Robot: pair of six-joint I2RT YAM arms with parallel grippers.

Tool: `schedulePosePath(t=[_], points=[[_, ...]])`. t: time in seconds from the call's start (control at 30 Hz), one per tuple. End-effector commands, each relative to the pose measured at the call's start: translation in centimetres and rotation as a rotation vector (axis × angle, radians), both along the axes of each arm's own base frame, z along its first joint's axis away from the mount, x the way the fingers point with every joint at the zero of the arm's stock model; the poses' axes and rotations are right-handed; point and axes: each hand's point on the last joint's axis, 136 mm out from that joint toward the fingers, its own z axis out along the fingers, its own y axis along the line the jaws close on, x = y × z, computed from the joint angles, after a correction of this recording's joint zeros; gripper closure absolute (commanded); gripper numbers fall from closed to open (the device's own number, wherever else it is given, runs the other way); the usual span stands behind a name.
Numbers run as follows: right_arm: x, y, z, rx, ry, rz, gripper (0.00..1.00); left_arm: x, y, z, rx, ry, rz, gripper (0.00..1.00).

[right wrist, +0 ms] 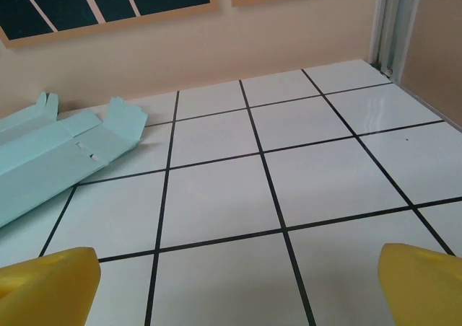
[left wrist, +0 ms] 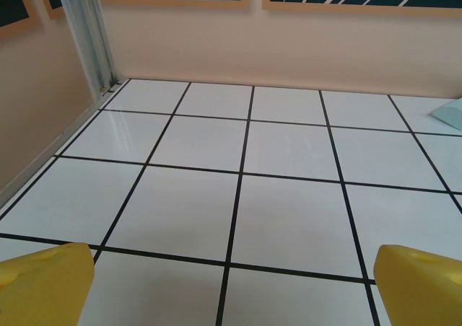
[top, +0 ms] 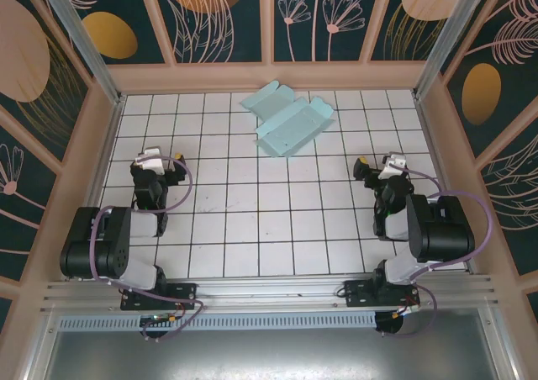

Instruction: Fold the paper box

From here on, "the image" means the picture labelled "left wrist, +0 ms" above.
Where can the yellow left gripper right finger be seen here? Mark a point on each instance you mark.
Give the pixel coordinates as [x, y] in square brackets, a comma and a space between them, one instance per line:
[422, 293]

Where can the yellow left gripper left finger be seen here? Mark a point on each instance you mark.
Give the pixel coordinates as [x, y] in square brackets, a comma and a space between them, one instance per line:
[39, 290]

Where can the light teal paper box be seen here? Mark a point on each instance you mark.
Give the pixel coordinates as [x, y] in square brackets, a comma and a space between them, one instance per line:
[453, 115]

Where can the aluminium table edge rail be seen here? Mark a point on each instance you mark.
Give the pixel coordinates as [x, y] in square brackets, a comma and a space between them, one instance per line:
[36, 168]

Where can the aluminium corner post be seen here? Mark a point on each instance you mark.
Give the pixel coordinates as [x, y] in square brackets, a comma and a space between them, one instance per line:
[84, 34]

